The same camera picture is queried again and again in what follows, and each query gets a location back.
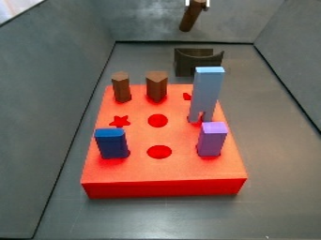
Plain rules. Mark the black curved fixture stand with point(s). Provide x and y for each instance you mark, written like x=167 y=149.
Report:
x=188 y=58

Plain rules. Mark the purple square block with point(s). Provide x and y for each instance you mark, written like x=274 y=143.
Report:
x=211 y=138

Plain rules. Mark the brown oval cylinder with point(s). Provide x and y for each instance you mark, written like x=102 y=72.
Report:
x=191 y=14

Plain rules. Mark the red peg board base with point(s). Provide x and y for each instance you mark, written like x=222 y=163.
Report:
x=163 y=166

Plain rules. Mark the dark blue block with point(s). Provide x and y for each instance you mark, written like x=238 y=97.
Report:
x=111 y=142

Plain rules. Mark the tall light blue block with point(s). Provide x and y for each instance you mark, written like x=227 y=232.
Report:
x=205 y=93

